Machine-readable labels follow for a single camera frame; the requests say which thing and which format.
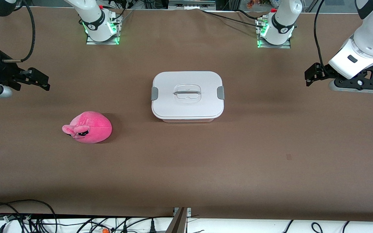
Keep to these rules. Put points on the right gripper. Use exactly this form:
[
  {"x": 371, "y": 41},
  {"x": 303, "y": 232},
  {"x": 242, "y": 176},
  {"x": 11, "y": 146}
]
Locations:
[{"x": 5, "y": 72}]

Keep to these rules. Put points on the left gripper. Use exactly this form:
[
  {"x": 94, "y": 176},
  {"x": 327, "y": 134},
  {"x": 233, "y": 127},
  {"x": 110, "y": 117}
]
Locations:
[{"x": 322, "y": 72}]

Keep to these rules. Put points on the pink plush toy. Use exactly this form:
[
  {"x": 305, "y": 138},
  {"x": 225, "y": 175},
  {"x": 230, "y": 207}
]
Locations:
[{"x": 92, "y": 127}]

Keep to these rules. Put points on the white box lid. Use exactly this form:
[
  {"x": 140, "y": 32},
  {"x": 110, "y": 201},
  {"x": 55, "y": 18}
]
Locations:
[{"x": 186, "y": 106}]

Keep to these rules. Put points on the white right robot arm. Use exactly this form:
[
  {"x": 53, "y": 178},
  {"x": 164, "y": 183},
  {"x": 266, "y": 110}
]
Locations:
[{"x": 92, "y": 16}]

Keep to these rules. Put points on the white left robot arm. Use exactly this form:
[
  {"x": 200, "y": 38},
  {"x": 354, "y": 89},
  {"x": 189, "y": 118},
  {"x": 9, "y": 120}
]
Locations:
[{"x": 283, "y": 19}]

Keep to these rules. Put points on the clear plastic storage box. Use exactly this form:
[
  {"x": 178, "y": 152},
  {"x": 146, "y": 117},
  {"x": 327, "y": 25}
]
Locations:
[{"x": 188, "y": 120}]

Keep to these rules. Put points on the colourful background items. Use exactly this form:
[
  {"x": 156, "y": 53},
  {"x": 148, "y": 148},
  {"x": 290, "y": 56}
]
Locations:
[{"x": 254, "y": 3}]

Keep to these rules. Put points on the black power plug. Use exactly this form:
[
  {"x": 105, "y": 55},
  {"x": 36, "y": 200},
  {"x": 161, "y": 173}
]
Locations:
[{"x": 153, "y": 227}]

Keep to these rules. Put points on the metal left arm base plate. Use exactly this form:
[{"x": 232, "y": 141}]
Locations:
[{"x": 287, "y": 46}]

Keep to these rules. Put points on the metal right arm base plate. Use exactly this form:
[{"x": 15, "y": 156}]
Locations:
[{"x": 91, "y": 42}]

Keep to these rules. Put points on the aluminium frame profile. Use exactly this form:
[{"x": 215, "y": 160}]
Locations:
[{"x": 178, "y": 223}]

